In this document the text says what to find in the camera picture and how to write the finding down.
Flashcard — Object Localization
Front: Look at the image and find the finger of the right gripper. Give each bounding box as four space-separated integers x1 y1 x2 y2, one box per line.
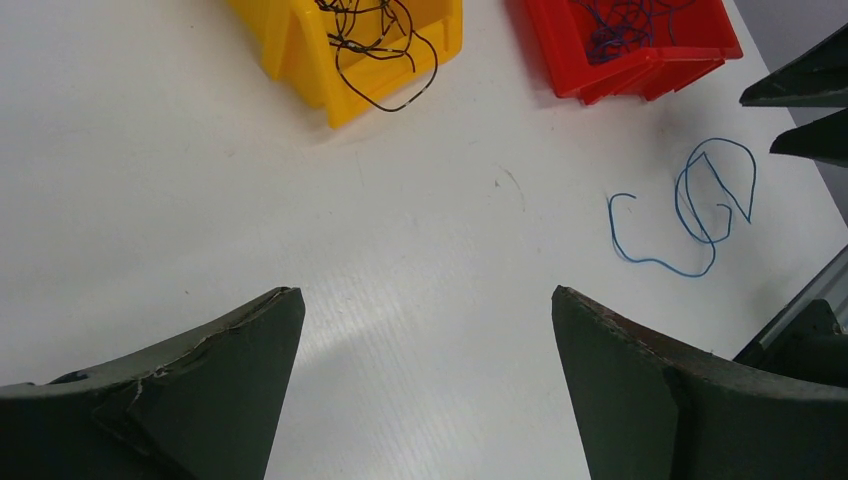
770 109 847 169
739 25 847 108

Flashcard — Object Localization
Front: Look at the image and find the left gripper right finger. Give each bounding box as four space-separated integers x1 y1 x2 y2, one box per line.
552 286 847 479

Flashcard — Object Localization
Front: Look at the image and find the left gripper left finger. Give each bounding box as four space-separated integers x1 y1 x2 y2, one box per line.
1 287 305 479

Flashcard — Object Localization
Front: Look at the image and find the red plastic bin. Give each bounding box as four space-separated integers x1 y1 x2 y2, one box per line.
517 0 743 106

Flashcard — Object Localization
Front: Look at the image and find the blue single wire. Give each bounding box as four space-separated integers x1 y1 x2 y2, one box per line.
607 137 759 280

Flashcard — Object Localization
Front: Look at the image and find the purple single wire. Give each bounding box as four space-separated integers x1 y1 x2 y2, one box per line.
572 0 697 66

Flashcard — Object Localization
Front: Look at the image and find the black striped single wire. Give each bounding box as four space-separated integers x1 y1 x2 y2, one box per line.
314 0 440 114

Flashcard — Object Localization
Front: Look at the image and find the yellow plastic bin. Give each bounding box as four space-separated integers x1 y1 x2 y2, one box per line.
228 0 463 128

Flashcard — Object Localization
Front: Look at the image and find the aluminium frame rail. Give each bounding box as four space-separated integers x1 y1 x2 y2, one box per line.
754 247 847 349

